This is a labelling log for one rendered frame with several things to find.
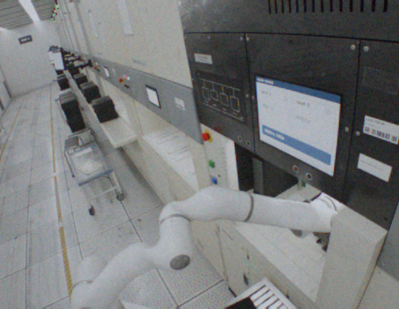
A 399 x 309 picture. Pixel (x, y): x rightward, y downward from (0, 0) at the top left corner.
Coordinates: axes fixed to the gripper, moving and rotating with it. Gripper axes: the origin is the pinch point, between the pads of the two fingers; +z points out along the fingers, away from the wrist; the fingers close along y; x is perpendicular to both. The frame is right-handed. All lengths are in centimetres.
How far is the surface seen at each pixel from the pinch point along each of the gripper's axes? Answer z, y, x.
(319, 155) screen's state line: -30.0, 5.3, 30.0
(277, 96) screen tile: -30, -10, 42
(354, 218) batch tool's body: -31.8, 19.0, 19.0
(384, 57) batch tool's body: -30, 18, 56
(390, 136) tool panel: -30, 22, 42
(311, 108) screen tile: -30, 2, 42
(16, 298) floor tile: -200, -154, -123
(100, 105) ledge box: -50, -288, -20
